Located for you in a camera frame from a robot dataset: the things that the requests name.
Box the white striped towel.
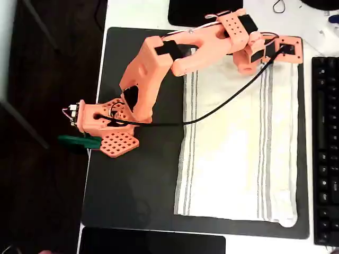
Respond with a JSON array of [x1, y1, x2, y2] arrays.
[[173, 51, 299, 228]]

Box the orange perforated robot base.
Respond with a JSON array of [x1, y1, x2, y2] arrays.
[[79, 97, 140, 159]]

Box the black pad with rounded corners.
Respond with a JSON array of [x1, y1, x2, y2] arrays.
[[167, 0, 244, 27]]

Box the black rounded object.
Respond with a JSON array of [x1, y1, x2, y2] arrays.
[[301, 0, 339, 11]]

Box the black keyboard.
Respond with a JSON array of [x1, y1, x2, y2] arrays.
[[311, 56, 339, 246]]

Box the large dark grey mat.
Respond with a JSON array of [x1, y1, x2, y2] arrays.
[[81, 26, 310, 240]]

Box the robot controller board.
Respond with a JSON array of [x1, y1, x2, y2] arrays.
[[63, 102, 81, 125]]

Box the green table clamp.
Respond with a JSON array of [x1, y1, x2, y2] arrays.
[[57, 134, 103, 156]]

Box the black pad with square corners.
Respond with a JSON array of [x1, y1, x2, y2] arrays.
[[78, 226, 227, 254]]

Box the grey metal furniture leg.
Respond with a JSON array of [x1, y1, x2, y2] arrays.
[[0, 102, 50, 149], [22, 0, 60, 53]]

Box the white cabinet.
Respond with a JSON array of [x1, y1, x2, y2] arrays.
[[0, 0, 18, 104]]

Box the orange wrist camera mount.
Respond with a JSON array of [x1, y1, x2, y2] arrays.
[[270, 35, 304, 64]]

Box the thin dark wire loop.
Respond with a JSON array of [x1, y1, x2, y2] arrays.
[[273, 0, 287, 14]]

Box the black camera cable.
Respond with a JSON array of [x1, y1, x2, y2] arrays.
[[96, 44, 287, 128]]

